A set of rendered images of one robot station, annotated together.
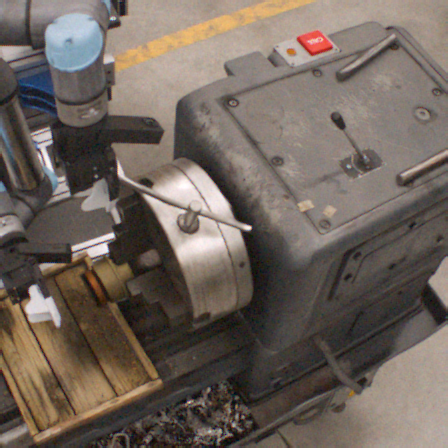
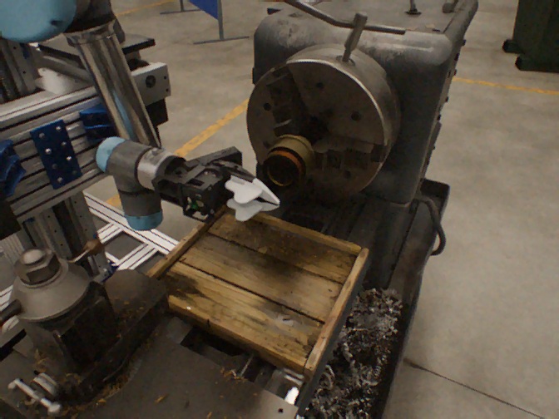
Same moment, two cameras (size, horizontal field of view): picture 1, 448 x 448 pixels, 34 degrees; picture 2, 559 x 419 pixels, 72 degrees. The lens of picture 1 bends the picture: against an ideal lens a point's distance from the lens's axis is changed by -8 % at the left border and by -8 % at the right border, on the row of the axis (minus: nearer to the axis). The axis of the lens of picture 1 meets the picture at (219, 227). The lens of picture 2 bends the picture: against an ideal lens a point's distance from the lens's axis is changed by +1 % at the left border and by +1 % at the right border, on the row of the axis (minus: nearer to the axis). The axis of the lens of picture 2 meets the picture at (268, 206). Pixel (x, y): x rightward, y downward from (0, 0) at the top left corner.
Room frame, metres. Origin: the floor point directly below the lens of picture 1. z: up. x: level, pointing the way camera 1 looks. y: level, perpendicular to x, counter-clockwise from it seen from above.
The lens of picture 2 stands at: (0.14, 0.51, 1.46)
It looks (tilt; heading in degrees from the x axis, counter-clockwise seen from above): 38 degrees down; 334
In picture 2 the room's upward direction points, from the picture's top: straight up
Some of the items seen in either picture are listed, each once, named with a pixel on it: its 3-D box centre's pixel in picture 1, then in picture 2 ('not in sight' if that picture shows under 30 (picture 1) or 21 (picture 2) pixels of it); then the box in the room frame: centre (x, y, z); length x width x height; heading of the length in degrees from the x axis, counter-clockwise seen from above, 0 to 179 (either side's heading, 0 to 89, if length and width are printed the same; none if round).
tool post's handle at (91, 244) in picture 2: not in sight; (86, 253); (0.53, 0.56, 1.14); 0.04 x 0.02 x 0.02; 126
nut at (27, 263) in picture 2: not in sight; (36, 262); (0.50, 0.60, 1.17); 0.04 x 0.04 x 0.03
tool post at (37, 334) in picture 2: not in sight; (72, 317); (0.50, 0.60, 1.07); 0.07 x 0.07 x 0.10; 36
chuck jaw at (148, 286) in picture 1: (165, 301); (347, 152); (0.67, 0.08, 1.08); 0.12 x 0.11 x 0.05; 36
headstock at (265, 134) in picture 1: (337, 171); (363, 78); (1.04, -0.24, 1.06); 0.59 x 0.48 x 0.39; 126
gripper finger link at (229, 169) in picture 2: (39, 282); (231, 177); (0.66, 0.33, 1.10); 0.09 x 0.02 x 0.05; 36
